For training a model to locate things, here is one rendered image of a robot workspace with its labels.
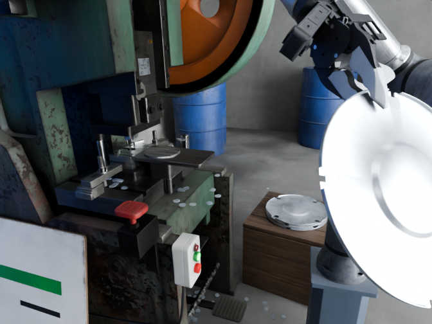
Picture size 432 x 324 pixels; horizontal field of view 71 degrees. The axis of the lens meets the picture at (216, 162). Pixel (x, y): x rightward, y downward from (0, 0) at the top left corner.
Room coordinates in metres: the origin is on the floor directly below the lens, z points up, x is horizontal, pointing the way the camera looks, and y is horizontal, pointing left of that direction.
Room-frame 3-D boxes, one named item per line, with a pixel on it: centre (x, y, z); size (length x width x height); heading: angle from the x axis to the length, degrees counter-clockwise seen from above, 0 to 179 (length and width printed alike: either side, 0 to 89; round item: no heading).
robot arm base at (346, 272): (0.78, -0.39, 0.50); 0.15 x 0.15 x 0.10
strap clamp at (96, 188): (0.88, 0.37, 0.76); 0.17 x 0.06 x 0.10; 159
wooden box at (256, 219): (1.29, -0.38, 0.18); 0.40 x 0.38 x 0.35; 62
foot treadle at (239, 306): (0.99, 0.18, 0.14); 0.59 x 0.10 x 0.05; 69
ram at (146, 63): (1.03, 0.27, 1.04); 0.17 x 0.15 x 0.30; 69
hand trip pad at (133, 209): (0.65, 0.21, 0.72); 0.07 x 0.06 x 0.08; 69
